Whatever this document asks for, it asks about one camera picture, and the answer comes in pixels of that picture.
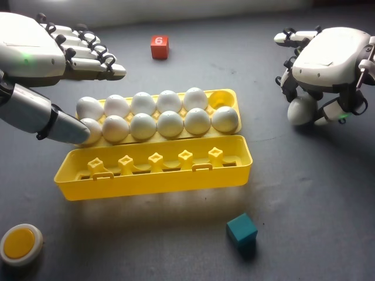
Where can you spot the yellow and white round button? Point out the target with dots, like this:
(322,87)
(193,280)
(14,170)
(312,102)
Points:
(20,243)

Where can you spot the teal wooden cube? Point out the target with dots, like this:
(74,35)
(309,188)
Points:
(241,232)

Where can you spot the white backdrop sheet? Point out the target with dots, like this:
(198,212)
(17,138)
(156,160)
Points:
(146,11)

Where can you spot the grey table cloth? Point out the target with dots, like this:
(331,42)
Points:
(293,205)

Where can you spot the red number block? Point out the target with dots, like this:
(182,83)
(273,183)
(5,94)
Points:
(159,49)

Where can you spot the white toy egg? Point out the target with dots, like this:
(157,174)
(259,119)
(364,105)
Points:
(96,128)
(117,105)
(142,103)
(301,112)
(115,128)
(89,106)
(197,121)
(169,101)
(224,118)
(195,99)
(170,124)
(143,126)

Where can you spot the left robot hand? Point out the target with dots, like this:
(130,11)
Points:
(26,52)

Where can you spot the yellow plastic egg carton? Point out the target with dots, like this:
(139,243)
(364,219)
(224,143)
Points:
(146,184)

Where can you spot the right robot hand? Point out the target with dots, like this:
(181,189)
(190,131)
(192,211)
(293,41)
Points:
(328,58)

